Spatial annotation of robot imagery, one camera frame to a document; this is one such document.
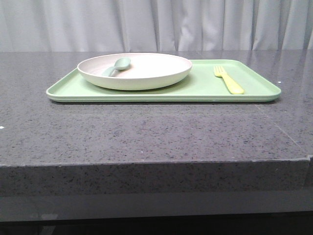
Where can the white round plate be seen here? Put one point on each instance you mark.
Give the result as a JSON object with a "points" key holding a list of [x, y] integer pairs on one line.
{"points": [[147, 71]]}

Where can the yellow plastic fork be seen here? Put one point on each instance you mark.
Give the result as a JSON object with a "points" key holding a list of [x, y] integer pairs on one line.
{"points": [[231, 84]]}

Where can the pale green spoon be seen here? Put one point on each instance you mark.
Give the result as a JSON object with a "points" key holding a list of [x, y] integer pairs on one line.
{"points": [[120, 65]]}

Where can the light green rectangular tray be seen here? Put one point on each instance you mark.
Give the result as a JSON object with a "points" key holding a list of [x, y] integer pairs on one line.
{"points": [[200, 85]]}

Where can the grey pleated curtain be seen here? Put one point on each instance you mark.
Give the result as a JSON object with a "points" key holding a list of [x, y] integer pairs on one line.
{"points": [[155, 25]]}

